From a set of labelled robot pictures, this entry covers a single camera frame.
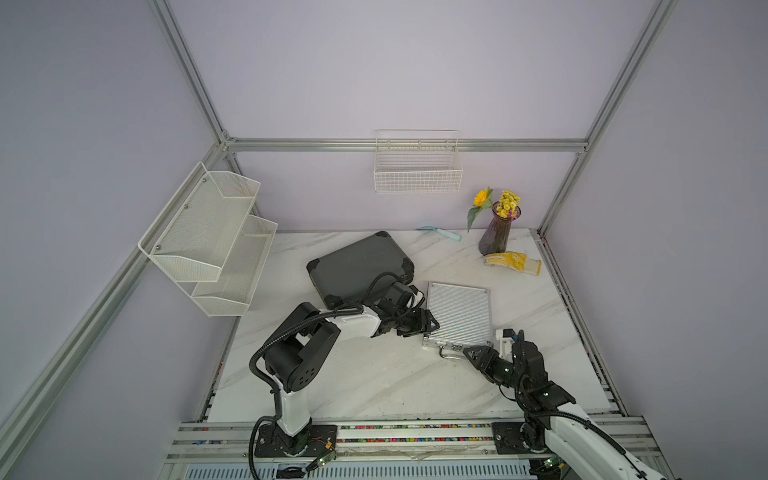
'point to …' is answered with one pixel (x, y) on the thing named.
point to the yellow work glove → (515, 260)
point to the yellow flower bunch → (507, 204)
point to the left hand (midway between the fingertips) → (433, 330)
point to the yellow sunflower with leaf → (482, 200)
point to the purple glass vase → (495, 235)
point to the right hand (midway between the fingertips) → (468, 358)
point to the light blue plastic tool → (441, 232)
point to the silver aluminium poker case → (463, 315)
